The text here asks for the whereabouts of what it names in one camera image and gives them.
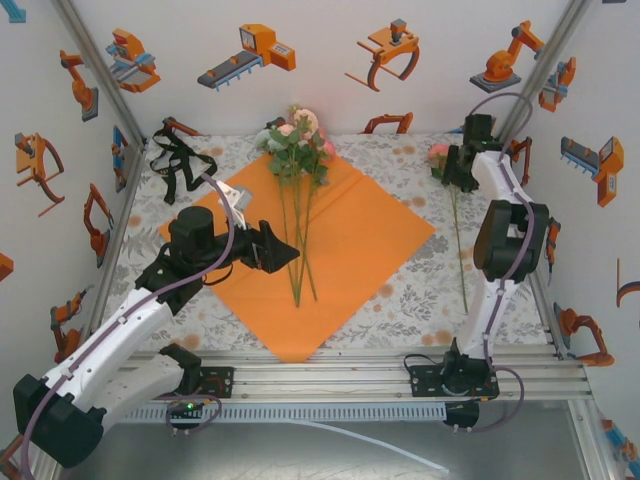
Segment pink fake rose long stem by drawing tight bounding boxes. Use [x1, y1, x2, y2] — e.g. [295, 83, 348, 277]
[427, 143, 471, 315]

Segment black printed ribbon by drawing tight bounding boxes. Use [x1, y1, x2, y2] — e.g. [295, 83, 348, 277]
[149, 127, 220, 205]

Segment orange wrapping paper sheet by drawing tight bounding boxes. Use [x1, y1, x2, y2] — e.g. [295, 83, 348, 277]
[157, 149, 437, 365]

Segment pink fake rose bud stem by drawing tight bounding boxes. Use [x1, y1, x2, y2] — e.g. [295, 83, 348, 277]
[307, 127, 337, 251]

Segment white fake rose stem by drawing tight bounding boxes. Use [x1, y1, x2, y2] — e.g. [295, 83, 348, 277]
[274, 122, 306, 301]

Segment pink and white flower bouquet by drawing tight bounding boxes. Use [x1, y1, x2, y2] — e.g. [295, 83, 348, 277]
[285, 103, 332, 303]

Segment small circuit board green light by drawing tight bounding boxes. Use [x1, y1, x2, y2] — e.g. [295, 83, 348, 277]
[167, 399, 209, 419]

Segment small black electronics box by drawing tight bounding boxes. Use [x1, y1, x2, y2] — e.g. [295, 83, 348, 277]
[442, 399, 481, 429]

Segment thin white tube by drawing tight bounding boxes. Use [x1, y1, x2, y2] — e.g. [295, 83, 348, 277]
[292, 418, 450, 474]

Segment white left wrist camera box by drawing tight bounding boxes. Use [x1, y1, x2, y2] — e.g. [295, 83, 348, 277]
[217, 182, 253, 230]

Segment aluminium side rail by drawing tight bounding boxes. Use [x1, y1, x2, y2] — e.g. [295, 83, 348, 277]
[494, 139, 569, 361]
[59, 138, 150, 364]

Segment aluminium corner post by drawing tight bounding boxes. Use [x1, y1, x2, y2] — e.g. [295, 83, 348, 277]
[49, 0, 149, 146]
[499, 0, 596, 139]

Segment aluminium frame rails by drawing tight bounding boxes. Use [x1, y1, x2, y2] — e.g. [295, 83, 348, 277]
[47, 348, 594, 401]

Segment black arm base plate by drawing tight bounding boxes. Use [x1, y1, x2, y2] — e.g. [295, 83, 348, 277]
[409, 364, 501, 400]
[143, 366, 236, 400]

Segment white slotted cable duct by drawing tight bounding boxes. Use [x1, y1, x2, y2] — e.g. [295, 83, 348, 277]
[99, 403, 447, 422]

